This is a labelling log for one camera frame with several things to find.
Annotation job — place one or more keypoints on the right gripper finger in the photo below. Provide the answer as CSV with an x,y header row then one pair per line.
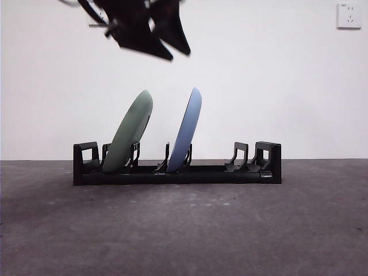
x,y
138,37
172,23

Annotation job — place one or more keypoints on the green round plate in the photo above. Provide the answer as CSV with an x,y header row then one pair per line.
x,y
126,135

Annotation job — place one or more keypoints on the blue round plate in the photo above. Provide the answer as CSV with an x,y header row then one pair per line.
x,y
184,138

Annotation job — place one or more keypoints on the black plastic plate rack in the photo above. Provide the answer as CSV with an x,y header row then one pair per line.
x,y
201,178

